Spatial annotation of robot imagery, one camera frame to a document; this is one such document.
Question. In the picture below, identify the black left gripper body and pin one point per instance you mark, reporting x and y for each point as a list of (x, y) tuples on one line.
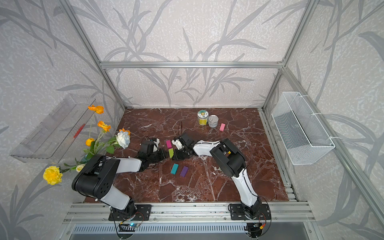
[(155, 157)]

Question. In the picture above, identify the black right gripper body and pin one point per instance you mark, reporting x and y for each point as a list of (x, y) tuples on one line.
[(181, 154)]

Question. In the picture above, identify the lime green long block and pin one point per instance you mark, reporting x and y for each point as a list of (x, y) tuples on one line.
[(171, 153)]

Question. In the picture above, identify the magenta long block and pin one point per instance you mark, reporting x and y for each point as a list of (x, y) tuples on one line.
[(169, 144)]

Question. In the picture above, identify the purple long block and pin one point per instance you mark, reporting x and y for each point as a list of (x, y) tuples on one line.
[(184, 171)]

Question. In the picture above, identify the teal block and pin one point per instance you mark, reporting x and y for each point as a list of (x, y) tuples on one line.
[(174, 169)]

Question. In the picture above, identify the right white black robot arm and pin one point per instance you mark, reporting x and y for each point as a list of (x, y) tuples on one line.
[(231, 161)]

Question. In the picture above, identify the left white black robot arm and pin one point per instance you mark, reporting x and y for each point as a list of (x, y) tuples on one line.
[(96, 178)]

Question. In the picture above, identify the yellow green labelled tin can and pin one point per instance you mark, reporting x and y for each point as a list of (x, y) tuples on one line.
[(203, 117)]

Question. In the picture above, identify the silver tin can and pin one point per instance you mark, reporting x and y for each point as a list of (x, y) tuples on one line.
[(213, 121)]

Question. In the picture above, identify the pink small block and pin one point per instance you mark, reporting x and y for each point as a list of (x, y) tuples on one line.
[(222, 127)]

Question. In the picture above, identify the left circuit board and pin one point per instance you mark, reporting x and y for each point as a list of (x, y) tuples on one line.
[(128, 227)]

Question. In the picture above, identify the circuit board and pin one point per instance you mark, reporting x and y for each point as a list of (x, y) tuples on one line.
[(128, 227), (254, 228)]

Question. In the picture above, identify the flower bouquet in glass vase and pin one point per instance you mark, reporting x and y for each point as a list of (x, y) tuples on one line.
[(53, 174)]

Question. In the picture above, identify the right circuit board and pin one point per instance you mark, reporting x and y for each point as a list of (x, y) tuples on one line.
[(254, 228)]

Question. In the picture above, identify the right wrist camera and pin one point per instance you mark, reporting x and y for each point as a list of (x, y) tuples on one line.
[(184, 141)]

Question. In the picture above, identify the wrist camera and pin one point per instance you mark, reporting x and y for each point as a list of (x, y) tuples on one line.
[(184, 141), (148, 148)]

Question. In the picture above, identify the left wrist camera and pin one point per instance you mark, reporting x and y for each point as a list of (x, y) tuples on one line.
[(148, 148)]

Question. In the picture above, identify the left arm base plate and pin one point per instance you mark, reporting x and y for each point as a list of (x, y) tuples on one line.
[(141, 212)]

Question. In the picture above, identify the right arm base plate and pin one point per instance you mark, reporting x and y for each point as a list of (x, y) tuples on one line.
[(237, 213)]

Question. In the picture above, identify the clear plastic wall shelf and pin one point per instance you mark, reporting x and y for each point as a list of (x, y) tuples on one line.
[(52, 138)]

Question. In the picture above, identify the white wire basket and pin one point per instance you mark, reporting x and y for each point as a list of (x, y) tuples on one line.
[(304, 137)]

